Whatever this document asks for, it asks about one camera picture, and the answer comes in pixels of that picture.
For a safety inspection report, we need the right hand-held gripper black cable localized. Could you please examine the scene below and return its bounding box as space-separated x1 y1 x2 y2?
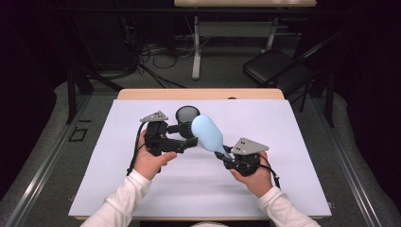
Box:
258 154 282 190

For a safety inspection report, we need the light wooden table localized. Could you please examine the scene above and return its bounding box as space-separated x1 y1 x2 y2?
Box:
75 88 333 221

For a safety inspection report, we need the white metal-legged desk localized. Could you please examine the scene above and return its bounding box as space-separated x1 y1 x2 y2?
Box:
173 0 318 80

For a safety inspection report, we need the left hand-held gripper black cable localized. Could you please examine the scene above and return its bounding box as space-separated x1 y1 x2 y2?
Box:
126 121 148 177

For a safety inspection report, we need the black metal stand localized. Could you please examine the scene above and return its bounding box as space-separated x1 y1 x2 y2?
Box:
64 15 125 126

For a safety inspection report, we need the metal floor rail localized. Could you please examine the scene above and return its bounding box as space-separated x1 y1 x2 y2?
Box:
6 94 93 227
311 94 383 227

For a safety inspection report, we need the white table mat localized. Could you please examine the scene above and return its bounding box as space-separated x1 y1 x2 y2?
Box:
68 98 333 218

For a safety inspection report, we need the black mesh cup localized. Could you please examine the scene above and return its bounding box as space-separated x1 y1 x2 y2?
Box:
175 105 201 139

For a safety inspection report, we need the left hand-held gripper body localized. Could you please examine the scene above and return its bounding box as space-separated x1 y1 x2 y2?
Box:
140 110 187 157

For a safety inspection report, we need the light blue hairbrush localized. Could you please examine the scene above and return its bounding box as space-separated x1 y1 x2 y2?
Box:
190 113 233 159

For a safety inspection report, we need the hand-held gripper black cable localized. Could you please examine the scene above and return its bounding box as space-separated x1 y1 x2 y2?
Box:
258 154 282 190
126 121 148 177

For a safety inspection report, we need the person's left hand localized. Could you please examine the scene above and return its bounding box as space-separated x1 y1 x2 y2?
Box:
133 130 178 182

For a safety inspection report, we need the tangle of black floor cables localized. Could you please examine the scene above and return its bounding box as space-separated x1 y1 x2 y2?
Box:
119 15 187 90

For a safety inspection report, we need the black folding chair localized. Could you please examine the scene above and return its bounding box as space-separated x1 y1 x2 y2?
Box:
242 29 344 114

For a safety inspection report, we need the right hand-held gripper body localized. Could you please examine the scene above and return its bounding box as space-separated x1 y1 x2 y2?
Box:
223 137 270 177

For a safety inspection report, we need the person's right hand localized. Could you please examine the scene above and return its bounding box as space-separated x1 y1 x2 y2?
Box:
229 150 274 199

